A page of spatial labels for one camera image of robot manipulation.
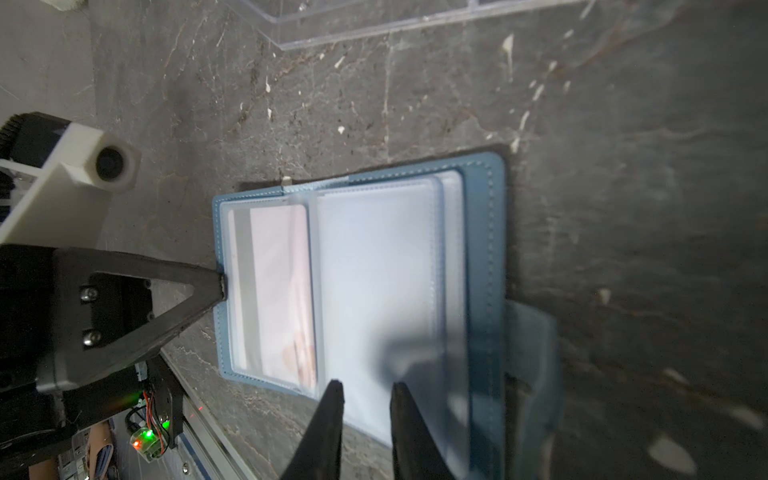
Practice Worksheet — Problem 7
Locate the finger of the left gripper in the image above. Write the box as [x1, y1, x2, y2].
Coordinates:
[36, 248, 226, 393]

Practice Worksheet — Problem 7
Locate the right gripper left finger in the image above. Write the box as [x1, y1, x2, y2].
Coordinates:
[281, 380, 344, 480]

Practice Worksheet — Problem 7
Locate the clear acrylic organizer tray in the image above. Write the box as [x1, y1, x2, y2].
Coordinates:
[225, 0, 561, 51]

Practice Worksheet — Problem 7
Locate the blue leather card holder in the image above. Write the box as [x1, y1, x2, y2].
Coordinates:
[213, 151, 563, 479]

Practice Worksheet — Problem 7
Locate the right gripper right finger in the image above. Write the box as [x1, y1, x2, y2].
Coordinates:
[390, 382, 454, 479]

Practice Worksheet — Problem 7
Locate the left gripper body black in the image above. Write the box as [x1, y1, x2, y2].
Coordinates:
[1, 245, 182, 474]

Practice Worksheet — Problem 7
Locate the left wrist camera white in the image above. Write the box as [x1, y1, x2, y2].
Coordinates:
[1, 112, 141, 248]

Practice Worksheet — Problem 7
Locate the card with black stripe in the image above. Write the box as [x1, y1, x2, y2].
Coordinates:
[226, 204, 317, 392]

